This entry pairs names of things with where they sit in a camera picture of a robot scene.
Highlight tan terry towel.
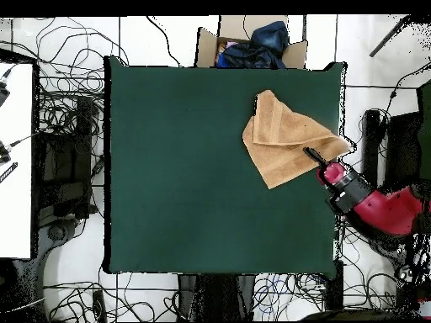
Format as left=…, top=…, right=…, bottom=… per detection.
left=241, top=88, right=351, bottom=190

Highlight black flat strip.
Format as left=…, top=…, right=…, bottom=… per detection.
left=0, top=161, right=19, bottom=184

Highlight green covered table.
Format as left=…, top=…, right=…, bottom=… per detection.
left=415, top=80, right=431, bottom=183

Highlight black rectangular block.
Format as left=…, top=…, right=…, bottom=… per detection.
left=324, top=259, right=345, bottom=311

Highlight dark blue clothes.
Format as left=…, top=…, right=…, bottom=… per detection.
left=216, top=20, right=290, bottom=70

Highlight black rod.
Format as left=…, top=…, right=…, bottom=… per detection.
left=369, top=14, right=413, bottom=58

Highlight dark green table cloth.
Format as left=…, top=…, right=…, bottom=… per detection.
left=104, top=55, right=346, bottom=275

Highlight cardboard box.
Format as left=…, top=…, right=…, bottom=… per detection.
left=194, top=14, right=308, bottom=70

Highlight grey chair base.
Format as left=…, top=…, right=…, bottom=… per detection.
left=36, top=216, right=82, bottom=263

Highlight white desk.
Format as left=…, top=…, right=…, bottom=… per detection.
left=0, top=61, right=35, bottom=260

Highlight black metal frame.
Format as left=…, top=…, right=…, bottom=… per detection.
left=33, top=95, right=98, bottom=220
left=358, top=109, right=422, bottom=189

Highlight blue cable bundle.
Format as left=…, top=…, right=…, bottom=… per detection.
left=252, top=272, right=325, bottom=319

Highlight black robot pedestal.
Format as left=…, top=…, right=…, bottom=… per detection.
left=177, top=273, right=257, bottom=322

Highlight single black cable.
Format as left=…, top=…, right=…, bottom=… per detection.
left=146, top=15, right=183, bottom=66

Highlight black camera device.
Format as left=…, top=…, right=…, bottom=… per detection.
left=0, top=140, right=12, bottom=165
left=0, top=68, right=13, bottom=107

